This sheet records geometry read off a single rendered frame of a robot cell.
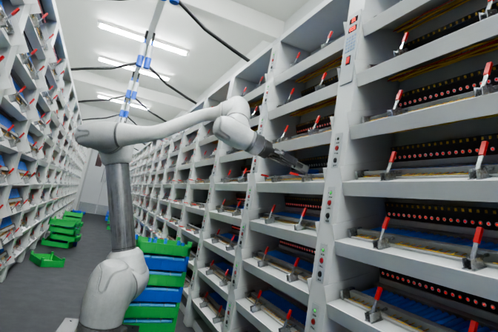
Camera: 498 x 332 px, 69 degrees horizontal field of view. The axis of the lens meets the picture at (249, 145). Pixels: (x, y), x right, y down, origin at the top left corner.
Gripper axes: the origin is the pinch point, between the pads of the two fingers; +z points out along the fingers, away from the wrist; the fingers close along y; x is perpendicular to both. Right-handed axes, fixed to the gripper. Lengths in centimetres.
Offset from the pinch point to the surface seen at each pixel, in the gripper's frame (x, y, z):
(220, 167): -4, 103, -3
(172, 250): 55, 65, -21
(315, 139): -8.1, -15.8, -6.2
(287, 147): -7.5, 6.4, -5.7
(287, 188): 10.8, 0.9, -1.9
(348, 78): -27.6, -33.5, -11.5
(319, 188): 10.6, -23.0, -2.1
